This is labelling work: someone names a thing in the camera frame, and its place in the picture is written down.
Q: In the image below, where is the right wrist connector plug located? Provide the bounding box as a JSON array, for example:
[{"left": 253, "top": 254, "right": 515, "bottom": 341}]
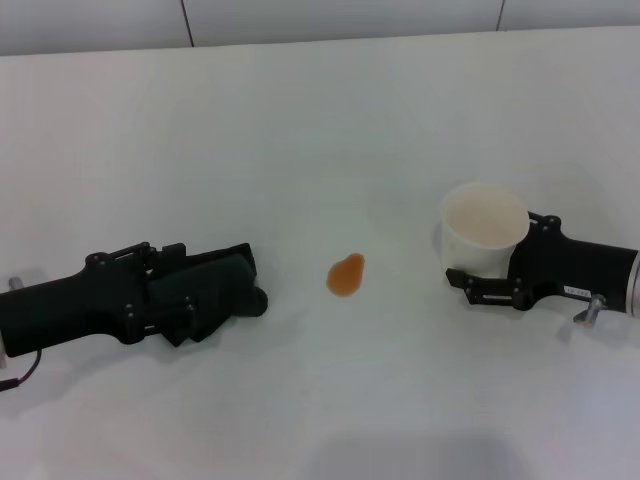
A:
[{"left": 573, "top": 294, "right": 608, "bottom": 327}]

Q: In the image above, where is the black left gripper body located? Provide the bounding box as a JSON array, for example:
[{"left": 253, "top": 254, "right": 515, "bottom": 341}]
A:
[{"left": 0, "top": 258, "right": 152, "bottom": 358}]

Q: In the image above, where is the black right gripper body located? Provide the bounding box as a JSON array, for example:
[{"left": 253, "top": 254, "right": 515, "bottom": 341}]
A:
[{"left": 505, "top": 231, "right": 639, "bottom": 316}]

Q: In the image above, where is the brown liquid stain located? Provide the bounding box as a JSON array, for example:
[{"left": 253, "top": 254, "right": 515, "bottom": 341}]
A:
[{"left": 326, "top": 253, "right": 366, "bottom": 298}]

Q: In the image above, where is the white paper cup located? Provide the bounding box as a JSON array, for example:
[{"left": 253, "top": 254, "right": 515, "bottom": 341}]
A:
[{"left": 439, "top": 182, "right": 530, "bottom": 280}]

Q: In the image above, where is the dark blue rag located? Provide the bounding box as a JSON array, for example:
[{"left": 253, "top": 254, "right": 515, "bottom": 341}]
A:
[{"left": 144, "top": 243, "right": 270, "bottom": 347}]

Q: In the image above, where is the dark left wrist cable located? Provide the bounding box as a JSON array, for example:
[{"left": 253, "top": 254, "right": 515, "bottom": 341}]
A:
[{"left": 0, "top": 351, "right": 42, "bottom": 394}]

